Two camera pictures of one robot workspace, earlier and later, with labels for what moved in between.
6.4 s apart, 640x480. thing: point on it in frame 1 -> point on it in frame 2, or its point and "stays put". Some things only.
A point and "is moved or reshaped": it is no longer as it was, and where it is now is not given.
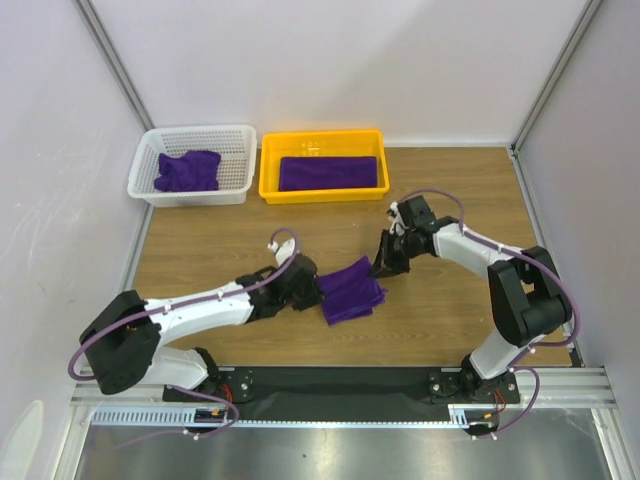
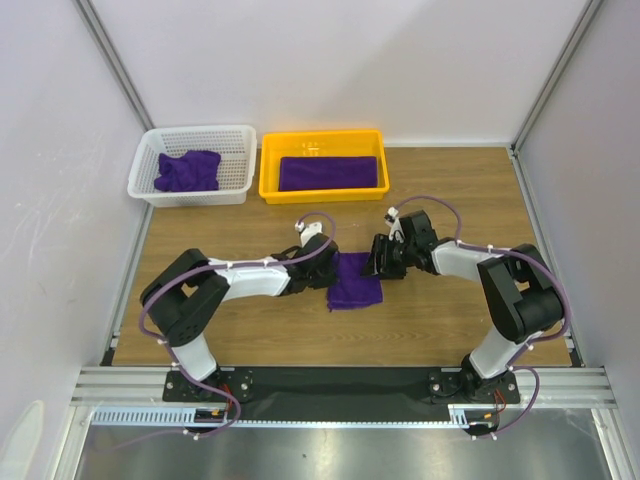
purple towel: [195, 170] stays put
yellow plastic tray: [320, 143] stays put
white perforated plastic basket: [236, 146] stays put
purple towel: [321, 172] stays put
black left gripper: [313, 297] -> [327, 280]
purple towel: [351, 292] is moved or reshaped
